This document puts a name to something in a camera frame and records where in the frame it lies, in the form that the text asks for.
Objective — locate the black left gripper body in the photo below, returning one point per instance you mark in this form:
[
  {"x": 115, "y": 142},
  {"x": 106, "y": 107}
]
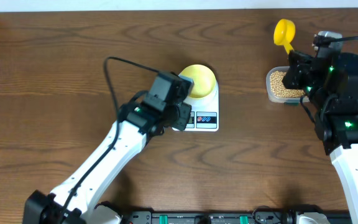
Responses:
[{"x": 174, "y": 116}]

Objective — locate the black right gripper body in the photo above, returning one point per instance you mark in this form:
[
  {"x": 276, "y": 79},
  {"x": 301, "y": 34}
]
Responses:
[{"x": 299, "y": 78}]

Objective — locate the yellow plastic measuring scoop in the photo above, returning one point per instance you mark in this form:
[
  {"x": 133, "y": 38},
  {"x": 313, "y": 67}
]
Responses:
[{"x": 284, "y": 33}]

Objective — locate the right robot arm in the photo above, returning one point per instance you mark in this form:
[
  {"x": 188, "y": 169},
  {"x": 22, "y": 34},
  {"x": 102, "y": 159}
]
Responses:
[{"x": 336, "y": 125}]

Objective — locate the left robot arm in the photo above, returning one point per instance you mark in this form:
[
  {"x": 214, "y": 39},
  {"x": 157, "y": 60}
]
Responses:
[{"x": 146, "y": 115}]

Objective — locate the white digital kitchen scale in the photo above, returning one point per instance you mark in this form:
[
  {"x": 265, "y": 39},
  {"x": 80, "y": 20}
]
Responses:
[{"x": 204, "y": 114}]

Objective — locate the pale yellow bowl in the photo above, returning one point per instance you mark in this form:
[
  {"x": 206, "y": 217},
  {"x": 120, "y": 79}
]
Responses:
[{"x": 204, "y": 80}]

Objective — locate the soybeans in container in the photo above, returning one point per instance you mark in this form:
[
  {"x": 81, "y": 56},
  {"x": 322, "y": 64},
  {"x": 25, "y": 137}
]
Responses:
[{"x": 278, "y": 88}]

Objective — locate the clear plastic container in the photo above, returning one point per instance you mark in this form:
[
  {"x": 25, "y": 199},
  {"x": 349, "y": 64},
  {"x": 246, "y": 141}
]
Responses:
[{"x": 271, "y": 96}]

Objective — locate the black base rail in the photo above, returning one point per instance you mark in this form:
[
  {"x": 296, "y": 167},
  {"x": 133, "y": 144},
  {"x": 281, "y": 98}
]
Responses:
[{"x": 106, "y": 213}]

